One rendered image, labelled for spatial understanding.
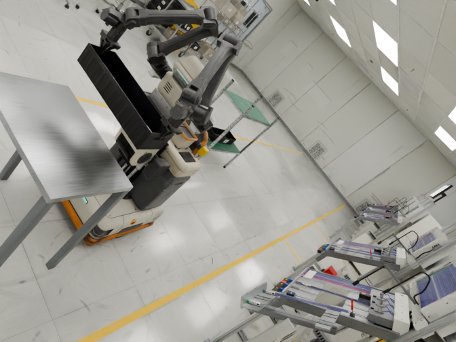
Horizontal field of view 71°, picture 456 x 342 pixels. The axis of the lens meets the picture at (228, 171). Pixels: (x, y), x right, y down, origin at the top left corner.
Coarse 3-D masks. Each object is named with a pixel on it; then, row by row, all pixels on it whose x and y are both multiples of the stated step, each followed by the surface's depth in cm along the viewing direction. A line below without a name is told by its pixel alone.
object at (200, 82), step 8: (224, 48) 149; (232, 48) 151; (240, 48) 156; (216, 56) 147; (224, 56) 148; (208, 64) 144; (216, 64) 145; (200, 72) 143; (208, 72) 143; (192, 80) 140; (200, 80) 140; (208, 80) 144; (192, 88) 141; (200, 88) 138; (184, 96) 138; (192, 96) 137
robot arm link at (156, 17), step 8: (128, 8) 149; (136, 8) 150; (144, 8) 151; (200, 8) 158; (128, 16) 148; (136, 16) 148; (144, 16) 149; (152, 16) 150; (160, 16) 151; (168, 16) 152; (176, 16) 153; (184, 16) 154; (192, 16) 154; (200, 16) 155; (136, 24) 152; (144, 24) 153; (200, 24) 159; (208, 24) 157
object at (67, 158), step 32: (0, 96) 134; (32, 96) 148; (64, 96) 167; (32, 128) 136; (64, 128) 151; (32, 160) 125; (64, 160) 137; (96, 160) 153; (64, 192) 126; (96, 192) 139; (32, 224) 127; (96, 224) 172; (0, 256) 135; (64, 256) 184
